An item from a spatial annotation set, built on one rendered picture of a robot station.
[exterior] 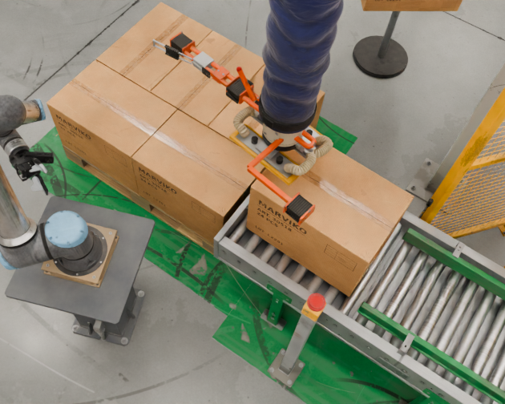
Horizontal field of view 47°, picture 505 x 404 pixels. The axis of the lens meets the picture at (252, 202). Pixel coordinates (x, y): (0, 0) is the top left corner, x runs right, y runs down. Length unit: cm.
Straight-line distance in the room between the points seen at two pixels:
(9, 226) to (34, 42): 242
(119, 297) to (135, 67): 147
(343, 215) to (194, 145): 100
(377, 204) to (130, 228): 110
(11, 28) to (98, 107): 149
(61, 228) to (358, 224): 120
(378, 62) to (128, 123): 196
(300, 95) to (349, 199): 63
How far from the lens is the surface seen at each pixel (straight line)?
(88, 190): 367
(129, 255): 260
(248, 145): 244
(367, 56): 438
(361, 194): 257
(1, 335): 343
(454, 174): 274
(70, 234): 232
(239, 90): 245
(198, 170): 303
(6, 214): 224
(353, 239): 246
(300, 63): 195
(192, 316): 327
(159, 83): 339
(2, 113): 201
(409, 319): 282
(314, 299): 222
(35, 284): 263
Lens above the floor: 310
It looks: 61 degrees down
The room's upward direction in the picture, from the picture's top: 7 degrees clockwise
